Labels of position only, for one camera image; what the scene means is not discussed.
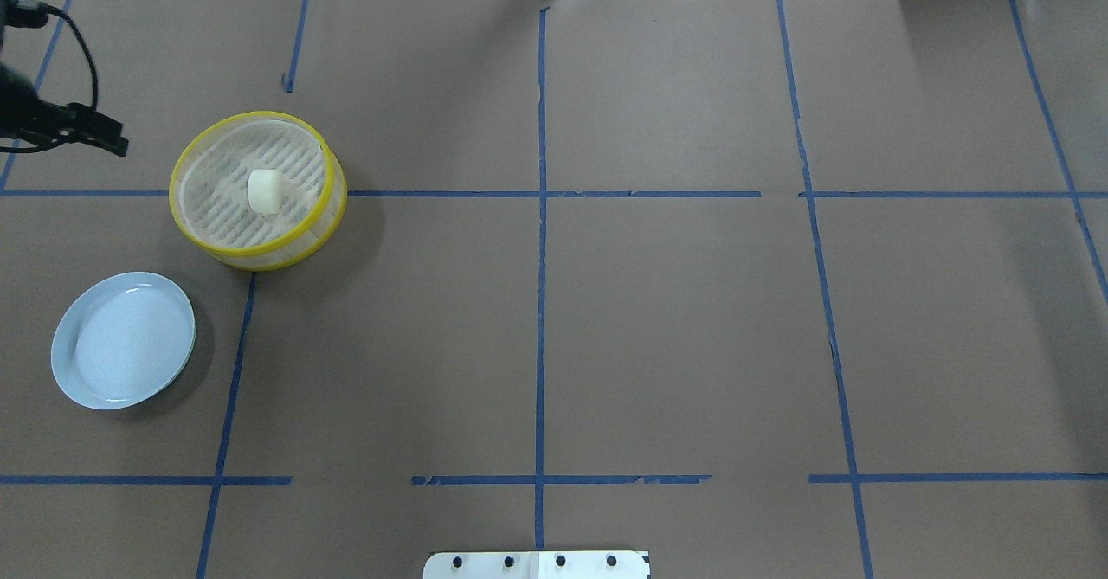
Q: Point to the yellow bamboo steamer basket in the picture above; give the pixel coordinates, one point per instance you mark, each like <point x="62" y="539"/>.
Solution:
<point x="208" y="191"/>

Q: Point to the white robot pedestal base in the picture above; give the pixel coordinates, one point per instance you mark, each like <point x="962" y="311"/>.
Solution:
<point x="539" y="564"/>

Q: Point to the white steamed bun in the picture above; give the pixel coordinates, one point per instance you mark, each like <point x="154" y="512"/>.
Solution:
<point x="266" y="190"/>

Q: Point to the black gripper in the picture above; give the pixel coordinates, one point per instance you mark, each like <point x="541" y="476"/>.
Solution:
<point x="19" y="105"/>

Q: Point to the light blue plate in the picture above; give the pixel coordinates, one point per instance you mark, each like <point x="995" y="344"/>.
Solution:
<point x="123" y="340"/>

